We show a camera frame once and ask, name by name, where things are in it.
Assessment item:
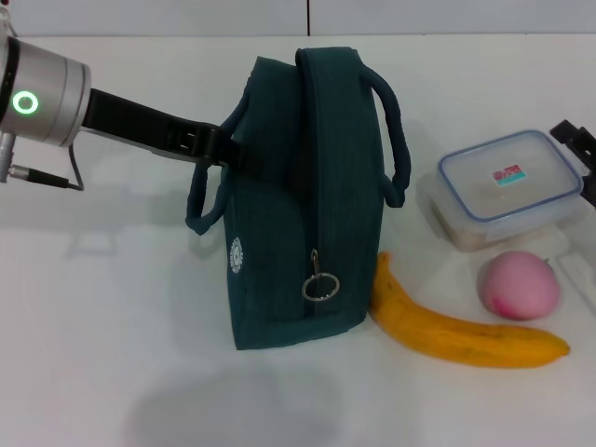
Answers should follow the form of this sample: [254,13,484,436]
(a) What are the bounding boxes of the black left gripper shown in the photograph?
[81,88,248,169]

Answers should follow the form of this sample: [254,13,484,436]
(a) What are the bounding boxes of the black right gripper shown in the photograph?
[549,118,596,211]

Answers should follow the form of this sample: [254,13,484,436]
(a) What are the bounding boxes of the dark teal fabric bag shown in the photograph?
[184,46,413,351]

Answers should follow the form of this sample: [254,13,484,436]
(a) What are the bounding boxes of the clear blue-rimmed plastic container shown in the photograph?
[426,129,586,253]

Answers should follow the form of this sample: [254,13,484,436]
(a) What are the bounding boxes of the metal zipper pull ring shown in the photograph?
[301,249,341,303]

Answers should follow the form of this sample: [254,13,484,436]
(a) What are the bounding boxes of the yellow banana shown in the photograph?
[370,251,572,369]

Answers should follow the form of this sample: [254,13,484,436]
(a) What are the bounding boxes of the pink peach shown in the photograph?
[478,251,562,322]

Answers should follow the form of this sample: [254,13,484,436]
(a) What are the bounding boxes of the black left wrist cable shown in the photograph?
[11,142,87,192]

